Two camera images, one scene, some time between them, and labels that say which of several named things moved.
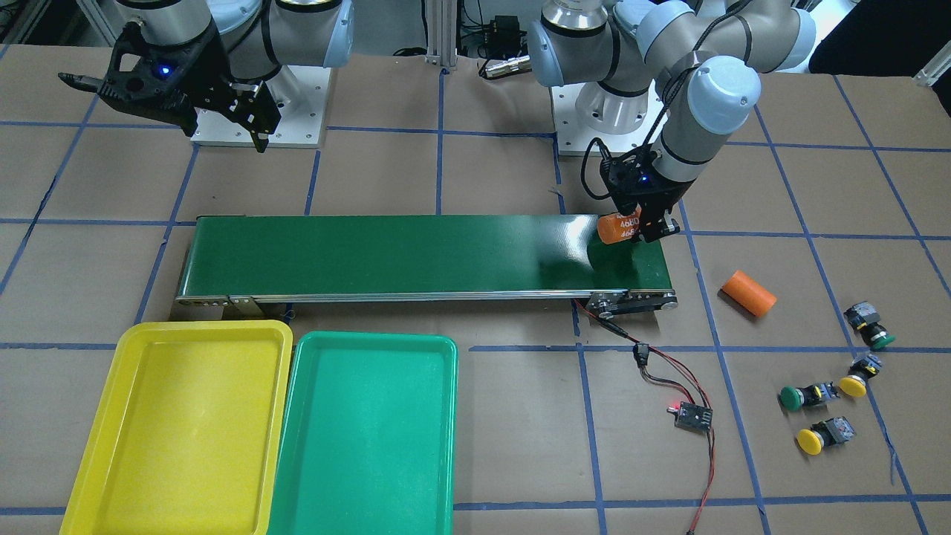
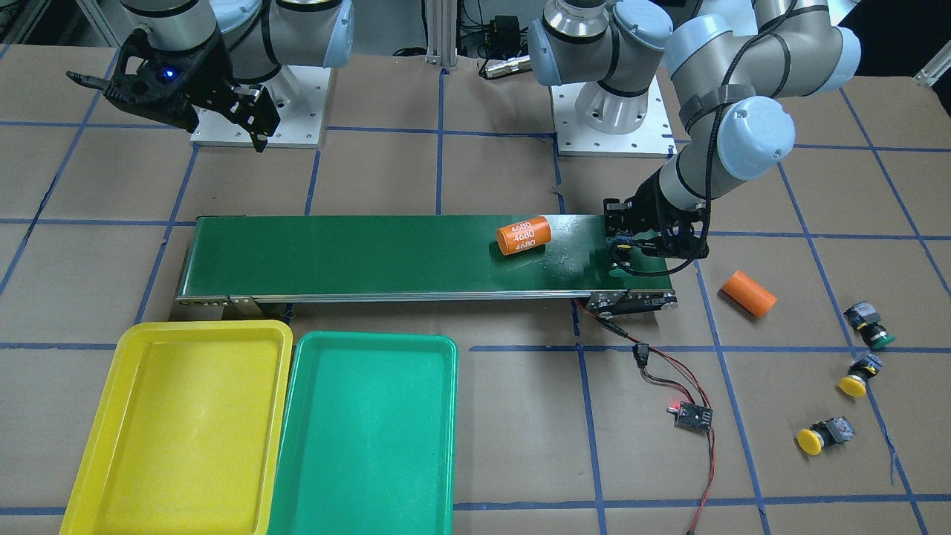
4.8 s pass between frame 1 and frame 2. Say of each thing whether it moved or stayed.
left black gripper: moved
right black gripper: stayed
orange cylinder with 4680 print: moved
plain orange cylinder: stayed
